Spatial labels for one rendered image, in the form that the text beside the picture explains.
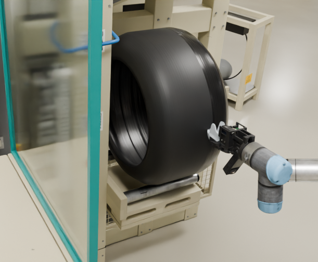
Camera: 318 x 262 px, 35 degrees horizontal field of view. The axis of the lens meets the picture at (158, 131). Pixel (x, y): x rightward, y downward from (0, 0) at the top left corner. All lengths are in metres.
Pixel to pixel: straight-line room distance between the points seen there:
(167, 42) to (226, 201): 1.85
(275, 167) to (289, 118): 3.12
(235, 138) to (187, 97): 0.22
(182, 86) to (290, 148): 2.55
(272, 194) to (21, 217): 0.72
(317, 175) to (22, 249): 0.92
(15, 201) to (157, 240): 1.83
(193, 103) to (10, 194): 0.68
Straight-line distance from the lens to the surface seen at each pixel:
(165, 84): 1.64
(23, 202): 1.30
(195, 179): 2.02
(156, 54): 1.69
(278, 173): 1.46
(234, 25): 4.40
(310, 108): 4.83
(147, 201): 1.95
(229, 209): 3.35
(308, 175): 1.64
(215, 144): 1.63
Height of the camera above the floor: 2.09
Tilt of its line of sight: 31 degrees down
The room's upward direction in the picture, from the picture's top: 5 degrees clockwise
